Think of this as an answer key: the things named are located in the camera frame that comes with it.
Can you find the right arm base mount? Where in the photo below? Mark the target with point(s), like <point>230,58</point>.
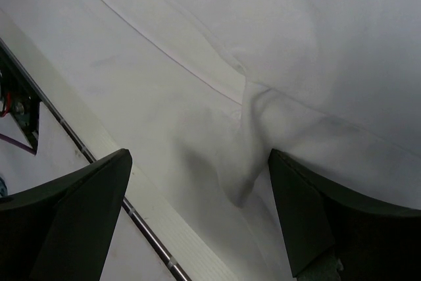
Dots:
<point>20,101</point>

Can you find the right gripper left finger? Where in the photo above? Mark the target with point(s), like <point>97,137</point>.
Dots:
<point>62,229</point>

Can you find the white t shirt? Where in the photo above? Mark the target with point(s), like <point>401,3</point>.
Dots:
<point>202,91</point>

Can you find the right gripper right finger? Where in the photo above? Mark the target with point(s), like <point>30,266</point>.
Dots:
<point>334,233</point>

